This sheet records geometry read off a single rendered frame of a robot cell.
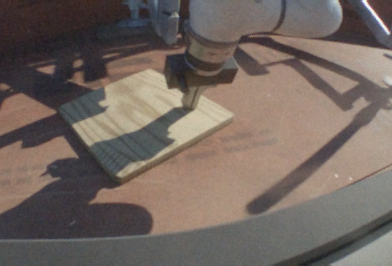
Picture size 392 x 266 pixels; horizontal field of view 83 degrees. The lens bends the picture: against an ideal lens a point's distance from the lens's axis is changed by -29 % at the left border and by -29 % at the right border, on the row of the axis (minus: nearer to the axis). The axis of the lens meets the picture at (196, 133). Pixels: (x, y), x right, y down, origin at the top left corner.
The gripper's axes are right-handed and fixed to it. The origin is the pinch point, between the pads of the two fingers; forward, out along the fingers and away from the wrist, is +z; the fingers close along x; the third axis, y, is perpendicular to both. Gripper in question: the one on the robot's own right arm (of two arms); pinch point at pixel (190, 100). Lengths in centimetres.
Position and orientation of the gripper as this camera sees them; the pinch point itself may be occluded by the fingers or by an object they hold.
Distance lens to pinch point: 65.0
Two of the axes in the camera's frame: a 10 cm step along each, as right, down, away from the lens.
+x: 9.4, -1.4, 3.0
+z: -2.0, 4.7, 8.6
